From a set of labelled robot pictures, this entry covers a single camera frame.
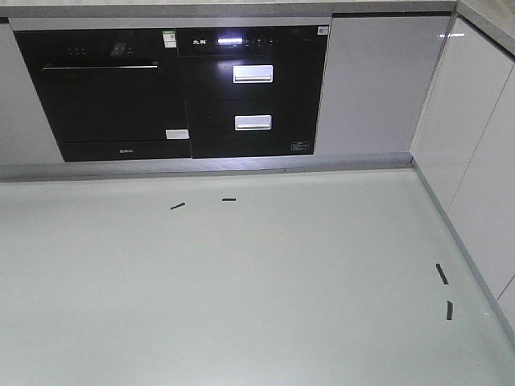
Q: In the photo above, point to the black two-drawer disinfection cabinet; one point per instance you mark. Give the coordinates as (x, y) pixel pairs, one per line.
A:
(207, 56)

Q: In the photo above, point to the grey cabinet door panel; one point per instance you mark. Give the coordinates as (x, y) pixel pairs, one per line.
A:
(377, 73)

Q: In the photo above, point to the black tape strip right upper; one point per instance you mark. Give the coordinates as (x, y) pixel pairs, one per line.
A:
(442, 275)

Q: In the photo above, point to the white side cabinet panel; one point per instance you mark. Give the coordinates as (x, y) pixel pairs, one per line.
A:
(464, 148)

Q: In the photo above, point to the lower silver drawer handle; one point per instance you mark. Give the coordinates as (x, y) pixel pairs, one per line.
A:
(252, 122)

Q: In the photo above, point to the silver drawer handle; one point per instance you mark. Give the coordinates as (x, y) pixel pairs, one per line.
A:
(252, 122)
(253, 74)

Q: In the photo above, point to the upper silver drawer handle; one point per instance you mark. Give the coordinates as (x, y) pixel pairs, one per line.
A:
(253, 74)

